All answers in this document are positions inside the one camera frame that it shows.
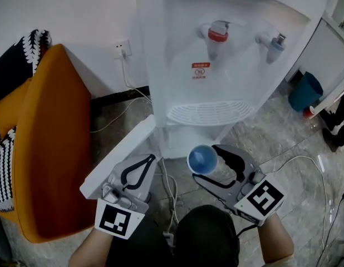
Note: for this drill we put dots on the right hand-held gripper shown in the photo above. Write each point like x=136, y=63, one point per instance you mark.
x=261, y=202

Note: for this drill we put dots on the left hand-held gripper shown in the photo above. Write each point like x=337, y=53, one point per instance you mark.
x=116, y=218

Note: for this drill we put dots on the blue cup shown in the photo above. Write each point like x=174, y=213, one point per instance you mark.
x=202, y=160

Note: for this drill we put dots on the white water dispenser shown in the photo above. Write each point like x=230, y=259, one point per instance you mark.
x=194, y=93

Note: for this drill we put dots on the red paper cup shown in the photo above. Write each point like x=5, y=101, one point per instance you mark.
x=309, y=112

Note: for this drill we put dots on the person's left forearm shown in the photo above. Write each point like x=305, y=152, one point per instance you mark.
x=91, y=249

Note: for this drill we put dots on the person's right forearm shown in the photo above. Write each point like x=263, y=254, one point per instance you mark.
x=275, y=241

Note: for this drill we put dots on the person's black trousers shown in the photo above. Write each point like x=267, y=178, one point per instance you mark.
x=205, y=232

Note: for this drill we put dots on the white drip tray grille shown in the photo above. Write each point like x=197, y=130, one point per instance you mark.
x=211, y=113

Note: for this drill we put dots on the white power strip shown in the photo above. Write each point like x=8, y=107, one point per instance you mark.
x=169, y=238

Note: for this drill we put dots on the orange sofa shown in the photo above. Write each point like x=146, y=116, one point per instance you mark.
x=55, y=149

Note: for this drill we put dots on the red white sticker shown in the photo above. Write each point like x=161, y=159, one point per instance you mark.
x=201, y=70

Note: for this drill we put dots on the blue-grey waste bin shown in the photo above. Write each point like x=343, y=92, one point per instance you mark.
x=305, y=92

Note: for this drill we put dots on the blue water tap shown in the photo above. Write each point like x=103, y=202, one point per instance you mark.
x=275, y=47

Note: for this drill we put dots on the orange sofa cushion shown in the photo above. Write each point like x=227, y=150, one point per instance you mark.
x=10, y=107

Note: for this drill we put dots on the red water tap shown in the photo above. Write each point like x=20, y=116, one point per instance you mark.
x=216, y=37

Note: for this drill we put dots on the white sink vanity unit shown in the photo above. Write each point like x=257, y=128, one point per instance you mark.
x=322, y=51

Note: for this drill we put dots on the black white striped blanket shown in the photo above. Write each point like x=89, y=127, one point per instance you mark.
x=10, y=63

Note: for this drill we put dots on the white wall socket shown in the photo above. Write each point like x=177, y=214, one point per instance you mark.
x=122, y=48

